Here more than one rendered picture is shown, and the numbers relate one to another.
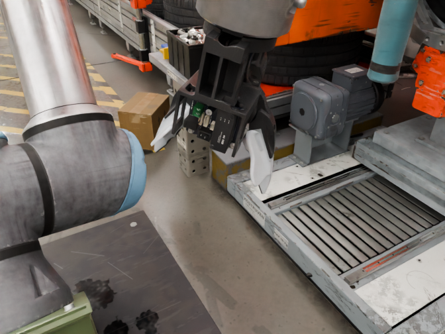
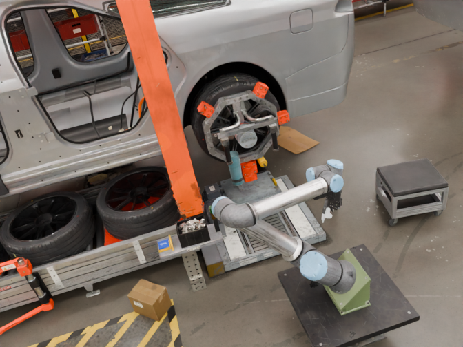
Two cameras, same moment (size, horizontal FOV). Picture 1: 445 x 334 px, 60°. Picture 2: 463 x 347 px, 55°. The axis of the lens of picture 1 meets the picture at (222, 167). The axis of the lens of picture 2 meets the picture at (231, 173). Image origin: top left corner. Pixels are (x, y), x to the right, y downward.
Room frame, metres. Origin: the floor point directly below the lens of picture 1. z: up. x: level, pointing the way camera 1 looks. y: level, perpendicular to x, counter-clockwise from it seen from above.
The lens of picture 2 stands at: (0.18, 2.03, 2.45)
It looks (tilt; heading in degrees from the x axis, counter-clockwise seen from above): 35 degrees down; 291
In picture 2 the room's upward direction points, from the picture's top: 11 degrees counter-clockwise
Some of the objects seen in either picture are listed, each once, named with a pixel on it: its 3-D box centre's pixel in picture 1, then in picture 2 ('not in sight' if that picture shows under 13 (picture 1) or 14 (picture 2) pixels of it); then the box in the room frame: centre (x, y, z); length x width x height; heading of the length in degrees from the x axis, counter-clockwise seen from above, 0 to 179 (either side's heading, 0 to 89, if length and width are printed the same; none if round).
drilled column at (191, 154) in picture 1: (192, 123); (192, 265); (1.34, 0.12, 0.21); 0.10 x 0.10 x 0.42; 30
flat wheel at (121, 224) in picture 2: (290, 38); (141, 201); (1.88, -0.33, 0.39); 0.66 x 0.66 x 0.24
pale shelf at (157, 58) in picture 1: (193, 70); (189, 240); (1.31, 0.10, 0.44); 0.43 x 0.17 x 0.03; 30
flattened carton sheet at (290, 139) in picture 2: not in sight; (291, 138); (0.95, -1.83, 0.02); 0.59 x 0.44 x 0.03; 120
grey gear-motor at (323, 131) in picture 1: (343, 115); (216, 206); (1.32, -0.46, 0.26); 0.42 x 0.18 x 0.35; 120
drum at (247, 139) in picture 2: not in sight; (244, 133); (1.03, -0.58, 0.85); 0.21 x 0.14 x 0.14; 120
